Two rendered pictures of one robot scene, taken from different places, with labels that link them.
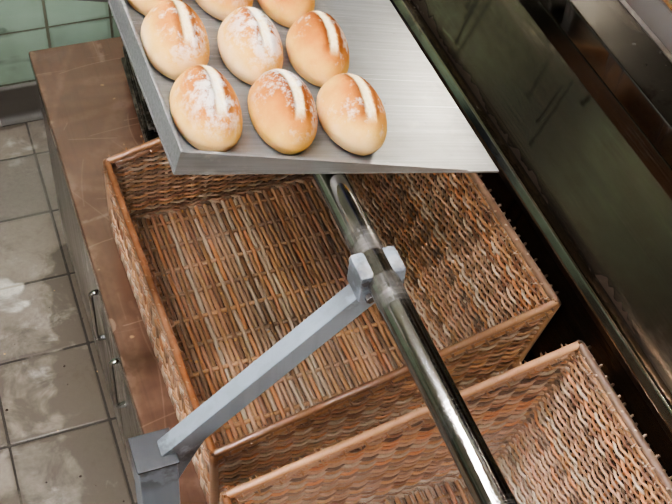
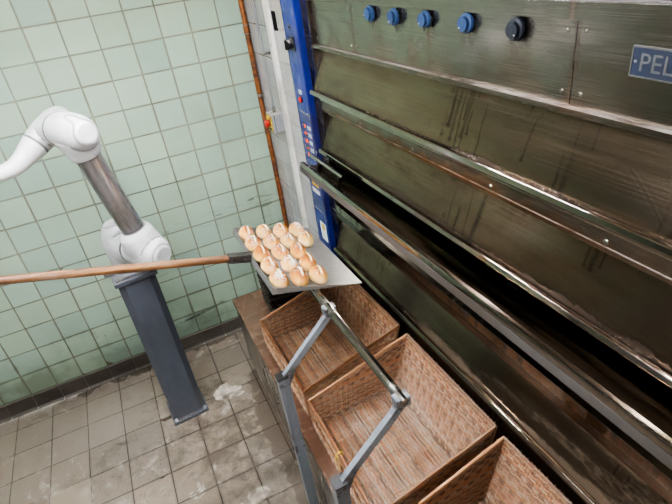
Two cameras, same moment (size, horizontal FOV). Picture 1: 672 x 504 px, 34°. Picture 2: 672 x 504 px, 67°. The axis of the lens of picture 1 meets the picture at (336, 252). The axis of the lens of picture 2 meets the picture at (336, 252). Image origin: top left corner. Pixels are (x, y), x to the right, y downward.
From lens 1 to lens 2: 0.85 m
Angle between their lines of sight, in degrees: 18
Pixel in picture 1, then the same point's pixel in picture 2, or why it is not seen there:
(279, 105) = (297, 274)
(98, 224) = (261, 344)
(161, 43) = (265, 266)
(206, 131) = (279, 283)
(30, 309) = (244, 393)
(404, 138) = (334, 279)
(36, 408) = (251, 425)
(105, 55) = (256, 295)
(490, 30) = (363, 253)
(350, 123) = (317, 276)
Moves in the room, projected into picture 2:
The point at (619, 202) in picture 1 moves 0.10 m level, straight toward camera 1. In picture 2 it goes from (403, 288) to (397, 303)
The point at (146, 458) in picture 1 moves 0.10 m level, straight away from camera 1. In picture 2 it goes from (279, 377) to (274, 359)
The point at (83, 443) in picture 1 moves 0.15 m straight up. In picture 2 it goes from (269, 433) to (264, 414)
